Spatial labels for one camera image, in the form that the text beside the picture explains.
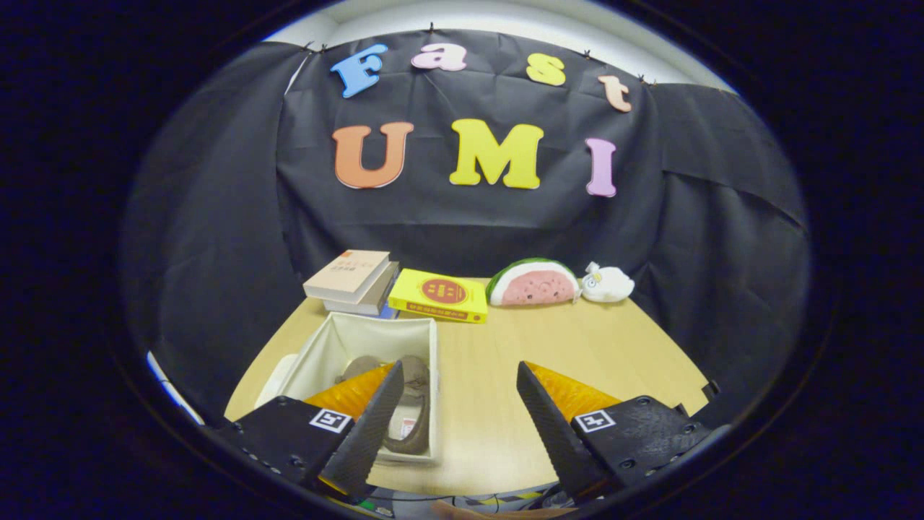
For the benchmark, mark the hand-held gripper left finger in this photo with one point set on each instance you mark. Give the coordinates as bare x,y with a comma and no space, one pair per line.
368,433

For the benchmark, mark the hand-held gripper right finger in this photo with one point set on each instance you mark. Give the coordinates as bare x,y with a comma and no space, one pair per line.
550,433

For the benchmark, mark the brown slipper shoe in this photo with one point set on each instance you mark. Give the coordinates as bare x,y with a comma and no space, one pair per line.
359,367
417,390

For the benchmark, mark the cream fabric storage box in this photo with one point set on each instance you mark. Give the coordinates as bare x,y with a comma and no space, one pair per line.
339,339

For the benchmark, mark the blue book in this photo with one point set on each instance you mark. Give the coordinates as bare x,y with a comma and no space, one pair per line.
390,313

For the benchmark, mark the grey book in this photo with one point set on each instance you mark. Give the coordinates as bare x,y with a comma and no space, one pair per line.
379,296

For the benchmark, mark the watermelon slice plush toy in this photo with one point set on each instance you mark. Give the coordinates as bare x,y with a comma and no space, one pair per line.
534,285

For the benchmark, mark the yellow book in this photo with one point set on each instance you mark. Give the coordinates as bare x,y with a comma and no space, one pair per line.
440,295

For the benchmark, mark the beige book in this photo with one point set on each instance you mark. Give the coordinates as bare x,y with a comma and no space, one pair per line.
346,274

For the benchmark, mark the white plush toy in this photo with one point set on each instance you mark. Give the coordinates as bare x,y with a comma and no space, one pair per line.
610,283

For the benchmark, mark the black table clamp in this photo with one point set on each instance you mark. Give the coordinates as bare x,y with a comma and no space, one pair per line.
711,391

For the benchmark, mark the black backdrop cloth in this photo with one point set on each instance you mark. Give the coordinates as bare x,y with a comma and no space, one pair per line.
462,231

